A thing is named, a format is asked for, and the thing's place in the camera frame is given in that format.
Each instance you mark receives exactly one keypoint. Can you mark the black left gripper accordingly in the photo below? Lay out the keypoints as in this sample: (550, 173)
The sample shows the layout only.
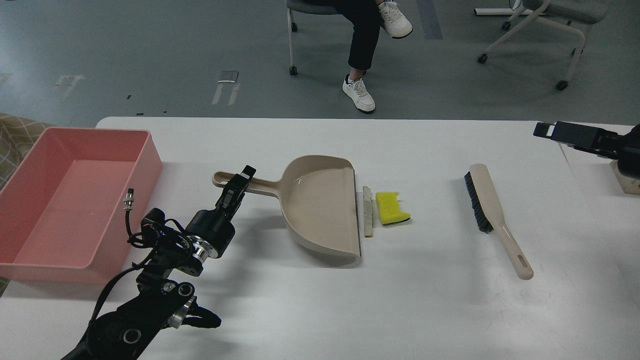
(210, 230)

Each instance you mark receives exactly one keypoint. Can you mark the beige plastic dustpan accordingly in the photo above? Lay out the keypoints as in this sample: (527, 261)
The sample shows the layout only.
(317, 197)

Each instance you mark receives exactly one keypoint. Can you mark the white bread slice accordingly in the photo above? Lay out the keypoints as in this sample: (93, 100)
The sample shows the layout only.
(367, 211)

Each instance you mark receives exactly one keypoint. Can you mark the yellow sponge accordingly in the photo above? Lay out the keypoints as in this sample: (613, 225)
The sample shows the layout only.
(388, 208)

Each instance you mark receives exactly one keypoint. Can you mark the beige hand brush black bristles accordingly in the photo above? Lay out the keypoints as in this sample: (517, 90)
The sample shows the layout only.
(490, 217)

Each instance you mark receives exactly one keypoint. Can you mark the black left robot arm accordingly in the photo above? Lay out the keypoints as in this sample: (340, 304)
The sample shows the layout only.
(162, 303)

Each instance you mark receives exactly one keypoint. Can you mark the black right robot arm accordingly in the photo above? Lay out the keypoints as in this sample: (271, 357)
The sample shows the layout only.
(623, 148)

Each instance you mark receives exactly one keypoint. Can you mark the pink plastic bin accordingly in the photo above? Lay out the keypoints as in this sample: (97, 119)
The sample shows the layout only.
(62, 216)

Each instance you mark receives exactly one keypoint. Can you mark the seated person black trousers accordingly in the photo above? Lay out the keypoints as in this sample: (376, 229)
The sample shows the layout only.
(368, 18)

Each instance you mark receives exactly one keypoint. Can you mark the patterned beige cloth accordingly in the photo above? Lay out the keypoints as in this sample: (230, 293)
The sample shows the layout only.
(17, 136)

